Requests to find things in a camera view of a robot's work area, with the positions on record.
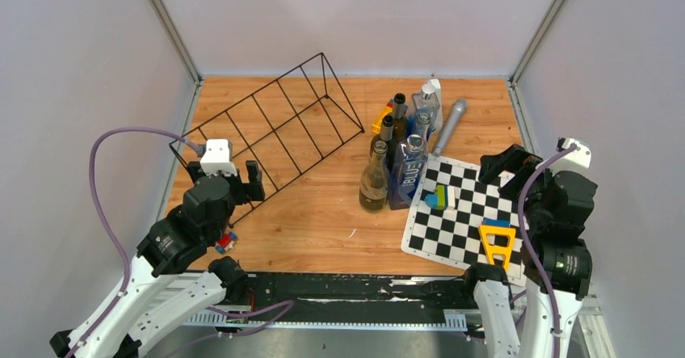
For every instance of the yellow arch blue block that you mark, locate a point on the yellow arch blue block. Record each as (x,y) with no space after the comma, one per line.
(497,239)

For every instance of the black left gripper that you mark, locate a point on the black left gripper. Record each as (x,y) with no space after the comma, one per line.
(250,190)

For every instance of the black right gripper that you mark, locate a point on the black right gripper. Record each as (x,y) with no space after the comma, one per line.
(516,158)

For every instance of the black white chessboard mat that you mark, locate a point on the black white chessboard mat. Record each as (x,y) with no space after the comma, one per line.
(452,237)

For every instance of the yellow red toy car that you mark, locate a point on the yellow red toy car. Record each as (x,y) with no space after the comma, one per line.
(226,242)

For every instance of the olive green wine bottle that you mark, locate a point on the olive green wine bottle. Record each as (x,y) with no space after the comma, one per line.
(386,135)

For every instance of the black wire wine rack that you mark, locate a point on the black wire wine rack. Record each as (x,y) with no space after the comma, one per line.
(291,125)

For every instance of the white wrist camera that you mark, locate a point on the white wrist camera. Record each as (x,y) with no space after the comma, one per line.
(217,158)
(577,161)

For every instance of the dark green wine bottle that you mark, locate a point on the dark green wine bottle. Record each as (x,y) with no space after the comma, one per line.
(400,121)

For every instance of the yellow red blue block house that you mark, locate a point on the yellow red blue block house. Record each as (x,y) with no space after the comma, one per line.
(376,125)

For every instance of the grey wedge stand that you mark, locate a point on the grey wedge stand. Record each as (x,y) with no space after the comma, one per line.
(438,121)

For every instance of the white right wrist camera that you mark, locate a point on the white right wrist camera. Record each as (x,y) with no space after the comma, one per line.
(577,161)

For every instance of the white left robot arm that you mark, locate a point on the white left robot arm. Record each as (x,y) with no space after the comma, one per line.
(125,324)

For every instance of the green white blue block stack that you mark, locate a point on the green white blue block stack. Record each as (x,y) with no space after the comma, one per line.
(443,198)

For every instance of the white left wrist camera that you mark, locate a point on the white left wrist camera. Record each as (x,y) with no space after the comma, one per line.
(217,158)

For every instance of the silver metal cylinder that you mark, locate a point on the silver metal cylinder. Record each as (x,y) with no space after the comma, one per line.
(458,109)

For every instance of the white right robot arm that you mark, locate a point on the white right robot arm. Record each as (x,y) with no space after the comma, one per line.
(554,199)

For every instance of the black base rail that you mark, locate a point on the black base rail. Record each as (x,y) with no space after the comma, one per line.
(356,301)

